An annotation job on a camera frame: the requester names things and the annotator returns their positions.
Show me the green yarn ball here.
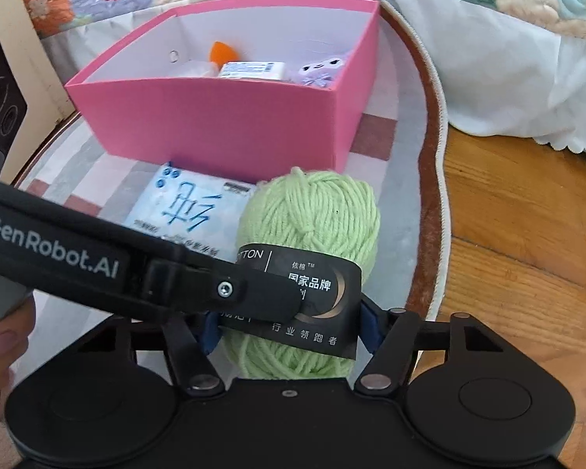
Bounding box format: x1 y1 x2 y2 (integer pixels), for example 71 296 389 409
222 166 382 381

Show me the purple plush toy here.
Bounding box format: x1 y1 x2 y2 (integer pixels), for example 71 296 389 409
286 56 348 90

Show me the small white labelled box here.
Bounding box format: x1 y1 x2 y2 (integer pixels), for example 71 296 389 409
217 60 289 80

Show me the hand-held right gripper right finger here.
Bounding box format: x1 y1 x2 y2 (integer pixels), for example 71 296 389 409
354 295 507 392

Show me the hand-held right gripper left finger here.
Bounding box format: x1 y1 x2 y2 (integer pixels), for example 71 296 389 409
75 313 225 395

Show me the white bed skirt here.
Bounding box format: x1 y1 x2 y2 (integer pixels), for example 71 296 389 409
39 0 586 167

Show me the pink cardboard box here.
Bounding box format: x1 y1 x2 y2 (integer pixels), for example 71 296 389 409
64 0 382 187

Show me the beige wooden cabinet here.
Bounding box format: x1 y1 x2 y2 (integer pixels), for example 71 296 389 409
0 0 81 186

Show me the white blue tissue packet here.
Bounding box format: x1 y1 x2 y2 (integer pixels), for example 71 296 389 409
124 161 257 260

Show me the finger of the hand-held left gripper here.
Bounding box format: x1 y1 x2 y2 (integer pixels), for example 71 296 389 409
144 247 302 323

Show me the patterned round rug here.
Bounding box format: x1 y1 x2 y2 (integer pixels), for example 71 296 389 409
12 0 454 382

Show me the orange makeup sponge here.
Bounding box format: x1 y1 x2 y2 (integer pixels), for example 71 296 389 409
209 40 247 66

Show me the white plastic packet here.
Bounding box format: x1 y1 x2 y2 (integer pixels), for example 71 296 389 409
173 59 220 79

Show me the person's left hand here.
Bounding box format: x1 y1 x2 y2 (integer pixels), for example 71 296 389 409
0 297 37 419

